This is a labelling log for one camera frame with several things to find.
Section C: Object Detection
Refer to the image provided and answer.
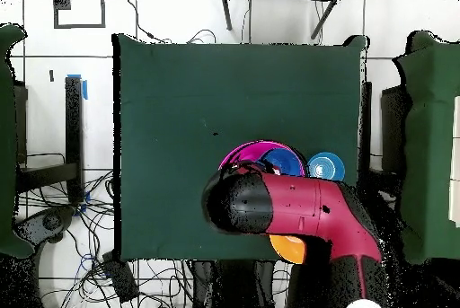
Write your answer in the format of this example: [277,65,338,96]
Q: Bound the small dark blue bowl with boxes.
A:
[258,147,305,178]

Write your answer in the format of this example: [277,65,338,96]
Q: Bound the pink plastic bowl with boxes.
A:
[217,139,307,177]

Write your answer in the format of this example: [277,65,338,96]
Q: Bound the translucent teal plastic bowl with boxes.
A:
[306,151,347,182]

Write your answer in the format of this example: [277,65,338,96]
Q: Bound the orange plastic bowl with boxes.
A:
[269,233,307,265]

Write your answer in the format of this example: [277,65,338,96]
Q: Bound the dark green table cloth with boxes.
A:
[111,32,368,263]

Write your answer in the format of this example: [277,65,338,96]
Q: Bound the green cloth side table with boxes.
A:
[0,22,35,259]
[391,30,460,265]

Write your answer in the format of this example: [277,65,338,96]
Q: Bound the white box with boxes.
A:
[447,95,460,228]

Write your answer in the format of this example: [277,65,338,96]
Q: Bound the black power box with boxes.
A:
[102,250,140,304]

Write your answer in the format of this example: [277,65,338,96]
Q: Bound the blue tape strip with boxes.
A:
[66,74,89,101]

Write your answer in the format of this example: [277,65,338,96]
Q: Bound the thin black cable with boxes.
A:
[121,0,172,44]

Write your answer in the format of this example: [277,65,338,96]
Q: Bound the tangle of cables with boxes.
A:
[15,169,195,308]

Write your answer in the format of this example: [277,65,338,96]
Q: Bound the black table frame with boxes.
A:
[15,75,85,203]

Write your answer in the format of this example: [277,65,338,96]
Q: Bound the black pedestal foot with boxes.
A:
[15,206,77,245]

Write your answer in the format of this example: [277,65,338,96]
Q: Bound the grey square frame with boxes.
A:
[52,0,107,30]

